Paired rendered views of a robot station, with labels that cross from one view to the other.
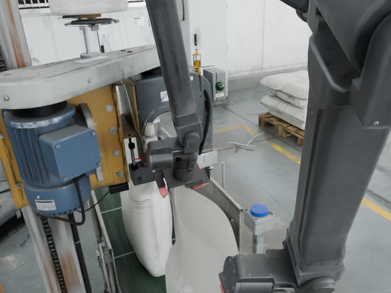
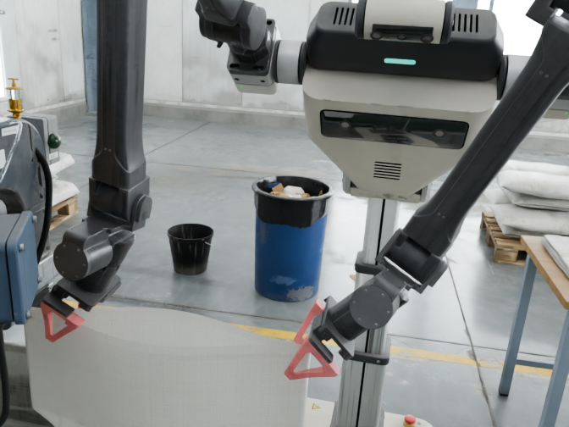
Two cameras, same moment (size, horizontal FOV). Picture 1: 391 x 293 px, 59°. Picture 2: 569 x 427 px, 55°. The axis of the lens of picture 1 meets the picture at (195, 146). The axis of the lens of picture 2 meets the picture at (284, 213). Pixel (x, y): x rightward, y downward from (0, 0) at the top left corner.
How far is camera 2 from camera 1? 0.59 m
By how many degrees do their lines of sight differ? 55
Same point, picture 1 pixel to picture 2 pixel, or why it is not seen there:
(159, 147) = (96, 233)
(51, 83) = not seen: outside the picture
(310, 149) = (528, 108)
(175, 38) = (141, 45)
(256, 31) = not seen: outside the picture
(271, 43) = not seen: outside the picture
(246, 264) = (390, 280)
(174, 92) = (128, 130)
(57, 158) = (20, 274)
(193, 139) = (147, 204)
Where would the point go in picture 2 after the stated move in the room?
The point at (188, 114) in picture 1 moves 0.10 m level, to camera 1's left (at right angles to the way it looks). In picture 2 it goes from (140, 165) to (82, 179)
